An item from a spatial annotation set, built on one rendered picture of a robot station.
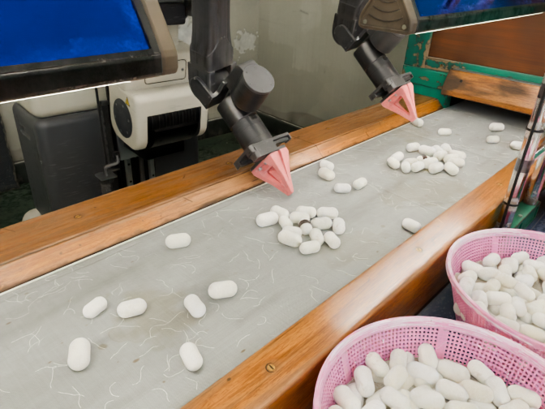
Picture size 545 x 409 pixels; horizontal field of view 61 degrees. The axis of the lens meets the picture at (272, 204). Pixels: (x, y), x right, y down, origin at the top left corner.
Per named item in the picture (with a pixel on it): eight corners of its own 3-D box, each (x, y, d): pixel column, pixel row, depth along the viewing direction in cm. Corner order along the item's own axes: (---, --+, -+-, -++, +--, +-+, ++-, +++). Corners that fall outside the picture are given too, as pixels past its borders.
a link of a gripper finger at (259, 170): (318, 176, 82) (289, 133, 83) (292, 189, 78) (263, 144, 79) (298, 194, 87) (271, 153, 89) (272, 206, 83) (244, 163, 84)
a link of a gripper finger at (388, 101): (435, 106, 103) (412, 73, 104) (420, 113, 98) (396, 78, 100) (414, 123, 108) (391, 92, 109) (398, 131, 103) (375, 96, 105)
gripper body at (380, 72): (415, 78, 104) (397, 52, 105) (392, 85, 98) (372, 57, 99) (395, 95, 109) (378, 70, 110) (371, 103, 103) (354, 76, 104)
